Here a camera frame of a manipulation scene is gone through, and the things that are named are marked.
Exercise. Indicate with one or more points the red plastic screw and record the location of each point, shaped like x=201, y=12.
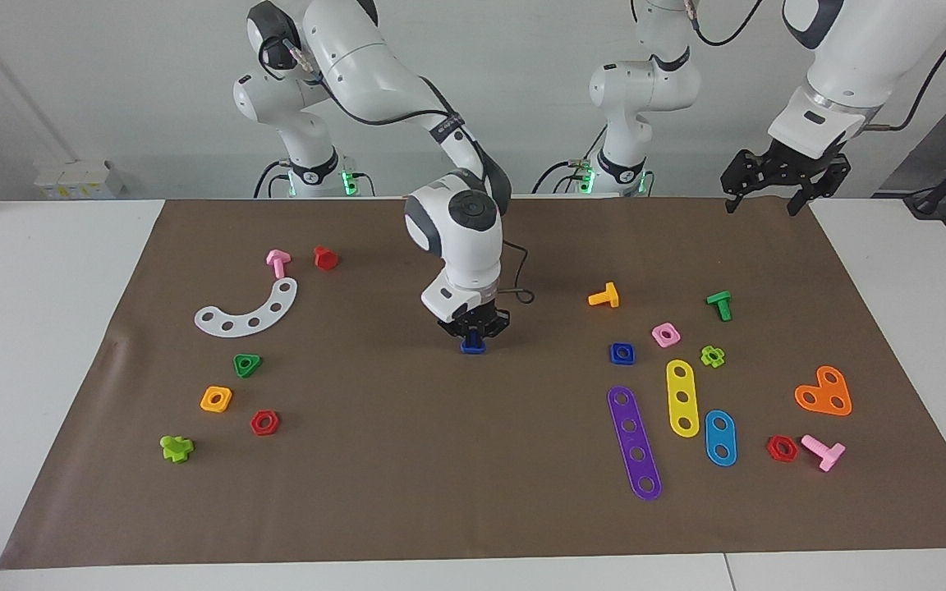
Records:
x=325, y=259

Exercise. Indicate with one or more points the lime green cross-head screw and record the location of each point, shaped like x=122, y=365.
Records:
x=176, y=448

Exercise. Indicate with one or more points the green triangle nut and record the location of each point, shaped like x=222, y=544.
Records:
x=254, y=359

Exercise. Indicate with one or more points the pink plastic screw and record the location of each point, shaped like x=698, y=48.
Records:
x=277, y=261
x=828, y=453

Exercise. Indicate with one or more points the white box with labels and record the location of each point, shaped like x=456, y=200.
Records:
x=71, y=180

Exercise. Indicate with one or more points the white curved perforated strip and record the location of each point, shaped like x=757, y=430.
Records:
x=264, y=315

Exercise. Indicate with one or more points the orange heart-shaped plate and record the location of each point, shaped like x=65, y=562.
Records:
x=824, y=394

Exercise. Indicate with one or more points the orange plastic screw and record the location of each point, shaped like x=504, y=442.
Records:
x=608, y=295

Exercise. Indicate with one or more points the blue two-hole strip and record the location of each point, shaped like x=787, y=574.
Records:
x=720, y=438

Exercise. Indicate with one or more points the brown paper table mat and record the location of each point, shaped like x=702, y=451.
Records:
x=473, y=460

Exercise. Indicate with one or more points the pink square nut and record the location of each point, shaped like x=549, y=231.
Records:
x=675, y=338

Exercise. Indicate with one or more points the purple four-hole strip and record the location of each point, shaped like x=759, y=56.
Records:
x=634, y=439

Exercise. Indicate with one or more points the lime green flower nut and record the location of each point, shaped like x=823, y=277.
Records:
x=706, y=358

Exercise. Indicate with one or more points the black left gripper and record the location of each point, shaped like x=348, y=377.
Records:
x=785, y=171

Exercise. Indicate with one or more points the yellow three-hole strip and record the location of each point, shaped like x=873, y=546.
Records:
x=681, y=383

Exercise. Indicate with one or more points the blue square nut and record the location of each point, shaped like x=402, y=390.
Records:
x=614, y=355

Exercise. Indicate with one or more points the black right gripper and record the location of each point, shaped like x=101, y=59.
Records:
x=481, y=318

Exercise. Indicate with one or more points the blue triangle-head screw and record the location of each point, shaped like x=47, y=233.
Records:
x=473, y=350

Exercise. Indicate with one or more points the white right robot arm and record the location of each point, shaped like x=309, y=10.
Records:
x=374, y=74

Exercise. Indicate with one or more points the red hexagonal nut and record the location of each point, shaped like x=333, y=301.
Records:
x=256, y=423
x=772, y=448

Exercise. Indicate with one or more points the green plastic screw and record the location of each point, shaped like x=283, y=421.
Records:
x=720, y=302

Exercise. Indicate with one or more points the orange square nut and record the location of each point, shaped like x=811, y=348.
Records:
x=207, y=402

